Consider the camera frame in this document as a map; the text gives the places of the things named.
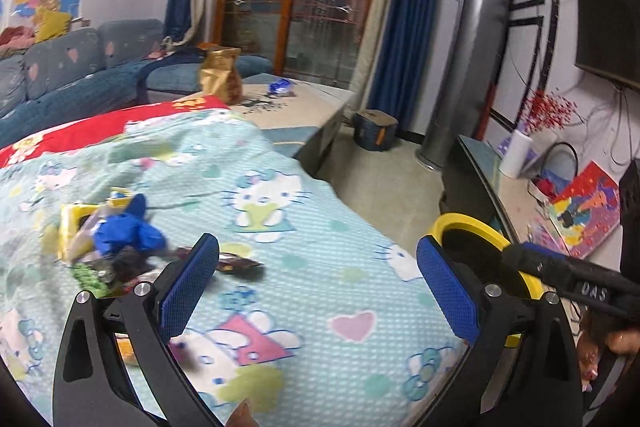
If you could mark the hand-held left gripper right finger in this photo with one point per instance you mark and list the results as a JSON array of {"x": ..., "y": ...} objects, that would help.
[{"x": 447, "y": 287}]

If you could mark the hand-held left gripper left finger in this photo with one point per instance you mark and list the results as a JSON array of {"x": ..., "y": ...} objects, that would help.
[{"x": 192, "y": 282}]

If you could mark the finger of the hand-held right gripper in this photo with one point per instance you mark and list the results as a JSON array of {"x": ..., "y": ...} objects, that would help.
[{"x": 535, "y": 259}]

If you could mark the brown snack wrapper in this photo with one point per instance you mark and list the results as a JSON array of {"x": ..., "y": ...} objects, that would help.
[{"x": 240, "y": 264}]

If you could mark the black yellow-rimmed trash bin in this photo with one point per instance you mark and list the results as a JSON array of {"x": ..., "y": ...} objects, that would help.
[{"x": 460, "y": 221}]

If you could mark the black wrapper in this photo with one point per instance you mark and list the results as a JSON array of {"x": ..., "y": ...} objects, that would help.
[{"x": 127, "y": 262}]

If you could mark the blue plastic bag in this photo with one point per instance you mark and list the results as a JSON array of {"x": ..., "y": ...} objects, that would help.
[{"x": 125, "y": 229}]

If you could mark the green patterned wrapper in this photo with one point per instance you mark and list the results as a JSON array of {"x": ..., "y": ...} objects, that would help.
[{"x": 87, "y": 277}]

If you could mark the yellow packaging box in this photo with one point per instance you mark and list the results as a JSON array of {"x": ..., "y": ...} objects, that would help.
[{"x": 70, "y": 222}]

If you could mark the person's right hand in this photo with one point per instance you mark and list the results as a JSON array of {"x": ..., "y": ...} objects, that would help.
[{"x": 622, "y": 341}]

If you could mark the clear bead organizer box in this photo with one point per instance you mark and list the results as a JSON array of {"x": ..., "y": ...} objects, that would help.
[{"x": 545, "y": 234}]

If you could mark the colourful picture book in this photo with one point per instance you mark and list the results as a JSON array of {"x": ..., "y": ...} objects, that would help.
[{"x": 585, "y": 207}]

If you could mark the white ribbed vase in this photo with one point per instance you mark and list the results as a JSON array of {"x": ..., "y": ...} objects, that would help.
[{"x": 515, "y": 157}]

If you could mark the dark television stand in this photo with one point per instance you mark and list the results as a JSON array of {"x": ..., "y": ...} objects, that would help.
[{"x": 475, "y": 167}]

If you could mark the black hoop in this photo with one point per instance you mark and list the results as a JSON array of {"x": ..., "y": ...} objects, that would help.
[{"x": 560, "y": 143}]

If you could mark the cat-print light blue blanket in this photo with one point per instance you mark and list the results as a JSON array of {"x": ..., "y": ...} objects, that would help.
[{"x": 310, "y": 247}]

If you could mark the red berry branch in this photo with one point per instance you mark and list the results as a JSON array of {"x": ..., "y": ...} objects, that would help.
[{"x": 545, "y": 109}]

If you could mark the dark blue storage box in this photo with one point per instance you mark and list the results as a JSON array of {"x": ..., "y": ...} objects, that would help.
[{"x": 372, "y": 132}]

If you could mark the red blanket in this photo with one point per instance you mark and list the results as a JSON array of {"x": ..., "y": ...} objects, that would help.
[{"x": 100, "y": 127}]

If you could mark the gold paper bag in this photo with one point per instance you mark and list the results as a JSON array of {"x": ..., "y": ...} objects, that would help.
[{"x": 220, "y": 77}]

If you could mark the grey coffee table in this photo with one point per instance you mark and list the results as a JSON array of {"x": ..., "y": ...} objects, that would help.
[{"x": 310, "y": 107}]

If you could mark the blue white wrapper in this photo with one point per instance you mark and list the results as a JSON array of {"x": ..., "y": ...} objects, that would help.
[{"x": 280, "y": 87}]

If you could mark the silver tower air conditioner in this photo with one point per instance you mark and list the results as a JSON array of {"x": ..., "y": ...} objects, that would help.
[{"x": 465, "y": 57}]

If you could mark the blue heart-print sofa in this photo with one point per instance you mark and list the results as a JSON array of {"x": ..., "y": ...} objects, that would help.
[{"x": 75, "y": 92}]

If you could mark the dark clothes pile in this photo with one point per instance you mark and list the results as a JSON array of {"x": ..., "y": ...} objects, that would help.
[{"x": 190, "y": 52}]

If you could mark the pink plush toy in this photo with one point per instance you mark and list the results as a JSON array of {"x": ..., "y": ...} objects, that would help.
[{"x": 160, "y": 51}]

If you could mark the yellow pillow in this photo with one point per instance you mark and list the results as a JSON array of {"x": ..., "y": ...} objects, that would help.
[{"x": 52, "y": 24}]

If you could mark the pink clothes pile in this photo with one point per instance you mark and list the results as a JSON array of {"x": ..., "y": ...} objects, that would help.
[{"x": 15, "y": 39}]

